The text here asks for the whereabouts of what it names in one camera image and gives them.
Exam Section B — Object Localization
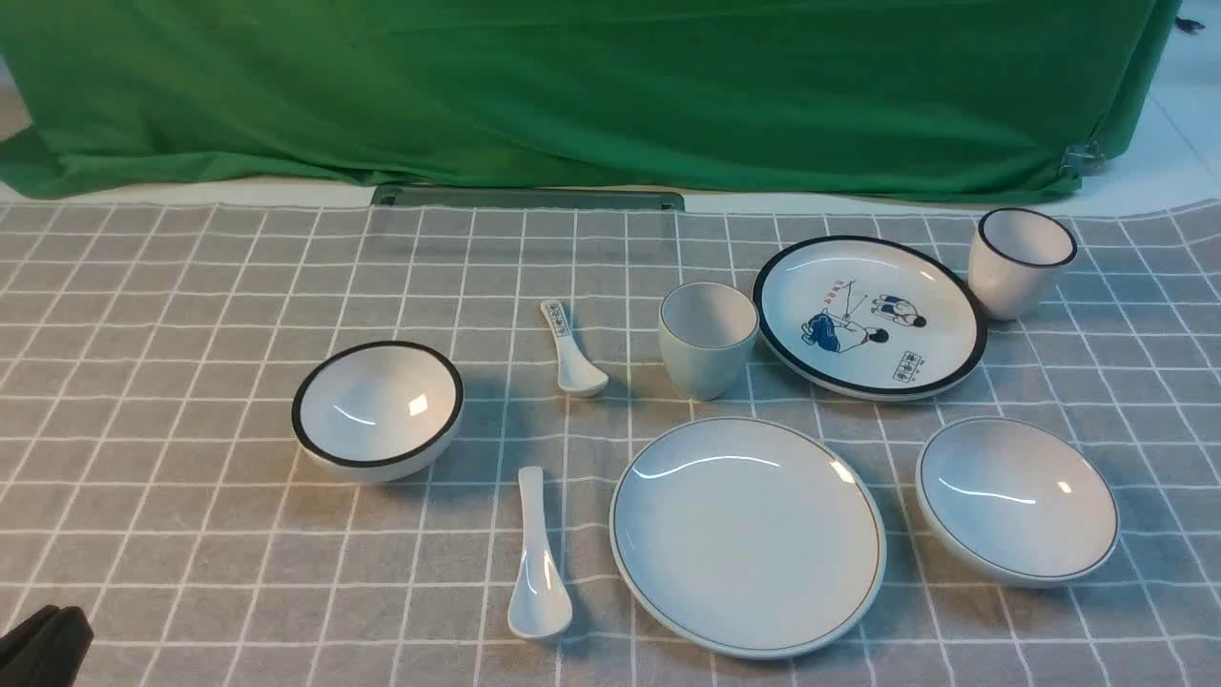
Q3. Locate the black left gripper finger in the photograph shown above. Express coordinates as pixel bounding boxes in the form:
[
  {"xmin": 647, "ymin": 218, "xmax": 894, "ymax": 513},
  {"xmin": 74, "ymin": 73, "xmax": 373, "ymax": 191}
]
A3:
[{"xmin": 1, "ymin": 605, "xmax": 94, "ymax": 686}]

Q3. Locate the plain white ceramic spoon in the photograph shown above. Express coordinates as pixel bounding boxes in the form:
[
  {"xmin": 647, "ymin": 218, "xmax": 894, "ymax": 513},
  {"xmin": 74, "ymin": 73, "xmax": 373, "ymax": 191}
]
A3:
[{"xmin": 507, "ymin": 466, "xmax": 574, "ymax": 639}]

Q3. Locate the plain white cup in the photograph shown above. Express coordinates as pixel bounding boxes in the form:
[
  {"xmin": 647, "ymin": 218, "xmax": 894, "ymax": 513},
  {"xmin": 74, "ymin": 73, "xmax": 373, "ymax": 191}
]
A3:
[{"xmin": 658, "ymin": 281, "xmax": 759, "ymax": 401}]

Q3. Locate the shallow thin-rimmed white bowl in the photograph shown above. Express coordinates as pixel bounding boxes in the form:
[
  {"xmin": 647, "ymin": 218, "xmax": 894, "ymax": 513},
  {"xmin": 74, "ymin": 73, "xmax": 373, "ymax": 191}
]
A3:
[{"xmin": 913, "ymin": 416, "xmax": 1120, "ymax": 588}]

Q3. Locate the grey checked tablecloth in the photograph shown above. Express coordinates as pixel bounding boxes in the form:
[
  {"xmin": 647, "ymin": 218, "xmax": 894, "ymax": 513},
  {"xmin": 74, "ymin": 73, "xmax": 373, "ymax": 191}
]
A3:
[{"xmin": 1, "ymin": 200, "xmax": 1220, "ymax": 686}]

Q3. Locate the black-rimmed white bowl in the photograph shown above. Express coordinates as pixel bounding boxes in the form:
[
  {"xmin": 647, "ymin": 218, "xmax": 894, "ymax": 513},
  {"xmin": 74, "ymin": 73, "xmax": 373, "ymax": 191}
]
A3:
[{"xmin": 289, "ymin": 340, "xmax": 466, "ymax": 483}]

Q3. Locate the large plain white plate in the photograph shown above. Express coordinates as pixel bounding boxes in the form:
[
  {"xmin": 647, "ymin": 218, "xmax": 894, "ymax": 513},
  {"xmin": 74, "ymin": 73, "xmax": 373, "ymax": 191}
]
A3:
[{"xmin": 608, "ymin": 417, "xmax": 888, "ymax": 660}]

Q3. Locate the illustrated black-rimmed plate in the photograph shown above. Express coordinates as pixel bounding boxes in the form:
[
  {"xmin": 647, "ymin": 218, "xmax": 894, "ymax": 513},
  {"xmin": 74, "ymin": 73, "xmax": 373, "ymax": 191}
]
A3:
[{"xmin": 752, "ymin": 236, "xmax": 988, "ymax": 401}]

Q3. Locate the green backdrop cloth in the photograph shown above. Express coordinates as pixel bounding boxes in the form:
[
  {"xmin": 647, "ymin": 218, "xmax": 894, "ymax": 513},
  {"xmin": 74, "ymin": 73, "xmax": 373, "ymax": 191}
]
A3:
[{"xmin": 2, "ymin": 1, "xmax": 1179, "ymax": 204}]

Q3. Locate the black-rimmed white cup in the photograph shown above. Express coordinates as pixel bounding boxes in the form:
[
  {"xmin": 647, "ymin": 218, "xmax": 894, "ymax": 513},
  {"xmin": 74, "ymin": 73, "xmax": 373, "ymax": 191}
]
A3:
[{"xmin": 967, "ymin": 207, "xmax": 1078, "ymax": 322}]

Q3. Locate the metal clamp on backdrop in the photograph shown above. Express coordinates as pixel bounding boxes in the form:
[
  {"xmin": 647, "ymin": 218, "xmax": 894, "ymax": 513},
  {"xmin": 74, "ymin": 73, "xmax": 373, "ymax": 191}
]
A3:
[{"xmin": 1060, "ymin": 142, "xmax": 1107, "ymax": 176}]

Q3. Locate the patterned-handle white spoon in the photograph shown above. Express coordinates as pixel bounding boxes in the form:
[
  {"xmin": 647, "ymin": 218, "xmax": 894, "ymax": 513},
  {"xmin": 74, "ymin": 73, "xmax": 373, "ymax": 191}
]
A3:
[{"xmin": 540, "ymin": 299, "xmax": 608, "ymax": 397}]

